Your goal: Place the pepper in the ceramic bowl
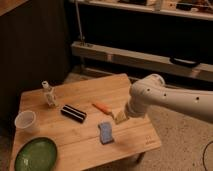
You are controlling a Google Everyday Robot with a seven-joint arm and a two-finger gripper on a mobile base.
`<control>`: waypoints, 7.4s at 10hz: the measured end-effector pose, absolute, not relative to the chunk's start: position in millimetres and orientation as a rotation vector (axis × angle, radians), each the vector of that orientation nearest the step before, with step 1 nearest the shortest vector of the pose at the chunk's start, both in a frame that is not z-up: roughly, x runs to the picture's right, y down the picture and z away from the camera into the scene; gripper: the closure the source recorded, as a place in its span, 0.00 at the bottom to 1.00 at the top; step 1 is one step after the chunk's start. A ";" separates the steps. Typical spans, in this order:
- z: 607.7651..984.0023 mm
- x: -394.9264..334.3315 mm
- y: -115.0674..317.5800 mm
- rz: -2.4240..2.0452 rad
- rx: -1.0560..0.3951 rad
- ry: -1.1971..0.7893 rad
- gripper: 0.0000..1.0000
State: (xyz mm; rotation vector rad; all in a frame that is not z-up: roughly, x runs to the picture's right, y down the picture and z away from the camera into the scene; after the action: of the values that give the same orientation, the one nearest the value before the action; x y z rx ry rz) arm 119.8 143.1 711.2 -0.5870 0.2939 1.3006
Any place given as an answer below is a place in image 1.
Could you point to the blue sponge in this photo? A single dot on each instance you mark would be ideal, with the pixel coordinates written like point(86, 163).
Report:
point(105, 133)

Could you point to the black striped box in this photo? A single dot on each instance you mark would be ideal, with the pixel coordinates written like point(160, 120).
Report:
point(73, 113)

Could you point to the metal pole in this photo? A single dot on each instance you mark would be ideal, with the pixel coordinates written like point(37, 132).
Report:
point(79, 23)

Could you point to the wooden table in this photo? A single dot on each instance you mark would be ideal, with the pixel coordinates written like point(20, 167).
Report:
point(78, 144)

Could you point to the green ceramic bowl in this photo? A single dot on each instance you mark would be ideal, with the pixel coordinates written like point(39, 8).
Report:
point(39, 154)

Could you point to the clear plastic cup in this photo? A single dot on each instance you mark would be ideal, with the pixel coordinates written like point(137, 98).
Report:
point(26, 121)

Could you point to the upper shelf board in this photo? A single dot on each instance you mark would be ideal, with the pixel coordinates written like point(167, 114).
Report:
point(140, 8)

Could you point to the grey metal shelf rail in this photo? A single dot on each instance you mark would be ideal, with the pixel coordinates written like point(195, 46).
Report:
point(141, 60)

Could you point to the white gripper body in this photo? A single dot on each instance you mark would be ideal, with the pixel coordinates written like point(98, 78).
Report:
point(120, 117)

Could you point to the clear plastic bottle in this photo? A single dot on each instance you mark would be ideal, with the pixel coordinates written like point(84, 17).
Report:
point(48, 93)

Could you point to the black handle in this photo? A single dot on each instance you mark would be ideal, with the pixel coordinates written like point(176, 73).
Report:
point(189, 64)

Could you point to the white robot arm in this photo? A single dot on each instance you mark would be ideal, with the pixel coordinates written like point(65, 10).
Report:
point(152, 91)

